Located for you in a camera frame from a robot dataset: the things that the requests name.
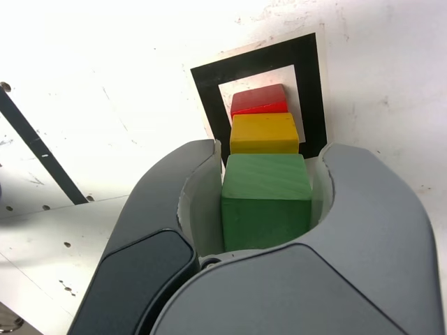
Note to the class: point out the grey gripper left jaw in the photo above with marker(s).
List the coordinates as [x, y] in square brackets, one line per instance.
[146, 227]

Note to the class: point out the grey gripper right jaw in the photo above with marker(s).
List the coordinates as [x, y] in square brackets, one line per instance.
[349, 279]

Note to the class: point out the green cube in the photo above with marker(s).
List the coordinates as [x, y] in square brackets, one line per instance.
[265, 202]

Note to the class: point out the yellow cube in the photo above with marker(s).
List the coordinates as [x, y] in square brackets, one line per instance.
[263, 134]

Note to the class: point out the red cube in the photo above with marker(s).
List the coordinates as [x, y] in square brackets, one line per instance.
[260, 97]

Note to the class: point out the black tape square outline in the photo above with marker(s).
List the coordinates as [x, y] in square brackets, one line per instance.
[206, 90]

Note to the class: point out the black tape strip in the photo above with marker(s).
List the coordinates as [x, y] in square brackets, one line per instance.
[35, 143]

